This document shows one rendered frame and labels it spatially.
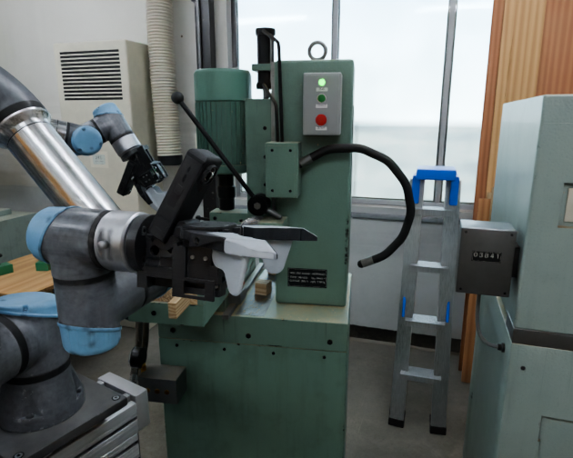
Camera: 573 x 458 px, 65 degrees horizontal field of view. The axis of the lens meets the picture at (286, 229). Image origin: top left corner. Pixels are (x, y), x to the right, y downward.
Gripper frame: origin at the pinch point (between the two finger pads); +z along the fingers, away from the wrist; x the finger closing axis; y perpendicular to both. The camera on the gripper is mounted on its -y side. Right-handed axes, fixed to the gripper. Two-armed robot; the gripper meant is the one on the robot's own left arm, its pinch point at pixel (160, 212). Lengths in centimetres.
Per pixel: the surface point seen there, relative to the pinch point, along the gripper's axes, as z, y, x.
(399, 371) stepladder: 112, 29, 59
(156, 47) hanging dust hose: -89, -17, 137
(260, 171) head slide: 4.4, 33.0, 4.8
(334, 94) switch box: -3, 63, -5
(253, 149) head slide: -2.3, 34.4, 4.8
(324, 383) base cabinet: 68, 21, -10
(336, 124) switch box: 4, 60, -5
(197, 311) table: 27.4, 8.0, -26.6
